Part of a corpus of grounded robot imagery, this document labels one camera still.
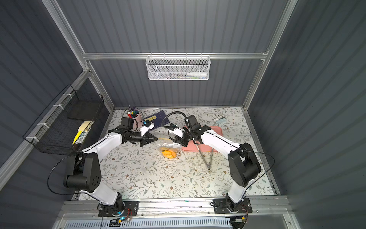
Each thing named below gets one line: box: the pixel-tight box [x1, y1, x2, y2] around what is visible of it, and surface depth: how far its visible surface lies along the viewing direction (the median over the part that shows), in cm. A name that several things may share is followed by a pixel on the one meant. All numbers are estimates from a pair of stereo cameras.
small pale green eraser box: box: [213, 117, 227, 125], surface depth 112 cm
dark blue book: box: [143, 110, 171, 129], surface depth 114 cm
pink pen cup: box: [126, 108, 143, 131], surface depth 101 cm
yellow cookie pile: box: [161, 148, 177, 159], surface depth 93 cm
